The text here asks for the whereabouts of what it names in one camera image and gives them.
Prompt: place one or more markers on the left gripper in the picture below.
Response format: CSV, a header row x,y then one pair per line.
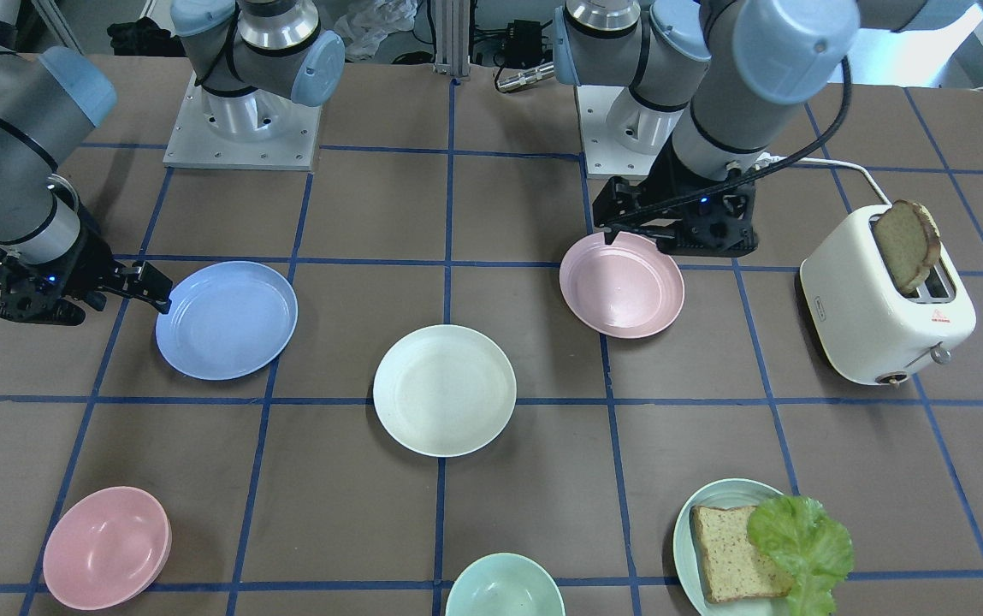
x,y
660,190

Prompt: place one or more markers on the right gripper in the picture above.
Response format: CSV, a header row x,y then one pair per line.
x,y
87,259

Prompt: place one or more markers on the pink plate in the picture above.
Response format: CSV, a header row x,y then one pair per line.
x,y
627,289

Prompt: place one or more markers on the blue plate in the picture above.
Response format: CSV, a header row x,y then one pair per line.
x,y
227,321

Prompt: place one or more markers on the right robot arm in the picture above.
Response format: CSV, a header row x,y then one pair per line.
x,y
50,103

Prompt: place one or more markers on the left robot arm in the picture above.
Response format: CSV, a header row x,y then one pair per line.
x,y
734,73

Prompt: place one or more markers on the cream plate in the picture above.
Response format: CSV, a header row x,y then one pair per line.
x,y
444,391

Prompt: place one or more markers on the pink bowl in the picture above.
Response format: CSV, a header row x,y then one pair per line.
x,y
107,548

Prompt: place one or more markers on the white toaster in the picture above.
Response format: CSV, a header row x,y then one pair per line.
x,y
869,332

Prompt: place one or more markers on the green plate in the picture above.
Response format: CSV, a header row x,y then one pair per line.
x,y
725,493

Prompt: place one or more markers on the bread slice in toaster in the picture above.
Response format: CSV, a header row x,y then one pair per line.
x,y
909,243

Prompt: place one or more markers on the bread slice on plate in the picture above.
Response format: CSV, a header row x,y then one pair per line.
x,y
733,567

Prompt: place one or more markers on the green bowl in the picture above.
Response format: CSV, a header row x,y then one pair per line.
x,y
504,584

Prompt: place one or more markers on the lettuce leaf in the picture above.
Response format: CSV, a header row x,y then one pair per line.
x,y
798,534

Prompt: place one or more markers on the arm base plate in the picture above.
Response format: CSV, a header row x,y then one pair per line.
x,y
257,131
620,137

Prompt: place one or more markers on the aluminium frame post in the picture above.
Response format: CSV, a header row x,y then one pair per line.
x,y
452,38

